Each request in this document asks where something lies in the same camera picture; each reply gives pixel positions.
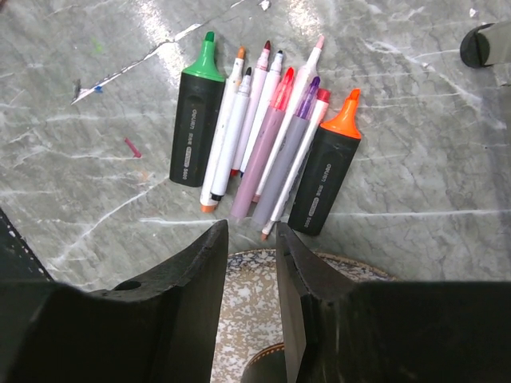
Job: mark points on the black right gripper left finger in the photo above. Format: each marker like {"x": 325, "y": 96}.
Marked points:
{"x": 185, "y": 292}

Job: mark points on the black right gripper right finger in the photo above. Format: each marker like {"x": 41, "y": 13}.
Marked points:
{"x": 310, "y": 295}

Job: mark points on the purple pen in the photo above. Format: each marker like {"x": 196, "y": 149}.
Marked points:
{"x": 286, "y": 151}

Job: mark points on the pink pen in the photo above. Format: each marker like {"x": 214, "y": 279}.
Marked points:
{"x": 261, "y": 151}

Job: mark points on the salmon capped white marker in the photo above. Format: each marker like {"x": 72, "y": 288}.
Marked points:
{"x": 207, "y": 204}

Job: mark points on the orange and black highlighter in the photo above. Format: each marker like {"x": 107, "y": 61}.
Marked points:
{"x": 332, "y": 151}

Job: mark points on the small black capped marker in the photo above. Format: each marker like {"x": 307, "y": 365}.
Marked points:
{"x": 228, "y": 150}

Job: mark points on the red capped marker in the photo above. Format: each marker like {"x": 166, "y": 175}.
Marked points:
{"x": 317, "y": 114}
{"x": 259, "y": 74}

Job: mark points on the pink capped white marker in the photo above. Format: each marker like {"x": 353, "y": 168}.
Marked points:
{"x": 302, "y": 80}

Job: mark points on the green and black highlighter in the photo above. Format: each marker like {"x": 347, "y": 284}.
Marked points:
{"x": 198, "y": 105}

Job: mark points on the blue capped white marker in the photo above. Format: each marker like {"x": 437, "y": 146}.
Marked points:
{"x": 271, "y": 82}

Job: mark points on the speckled grey plate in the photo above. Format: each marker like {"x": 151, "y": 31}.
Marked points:
{"x": 250, "y": 318}

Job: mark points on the black and red mug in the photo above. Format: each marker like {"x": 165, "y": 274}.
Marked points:
{"x": 267, "y": 366}

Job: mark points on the steel dish rack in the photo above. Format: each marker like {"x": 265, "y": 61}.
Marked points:
{"x": 486, "y": 45}

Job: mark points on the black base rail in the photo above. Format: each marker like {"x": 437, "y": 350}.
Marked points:
{"x": 17, "y": 259}

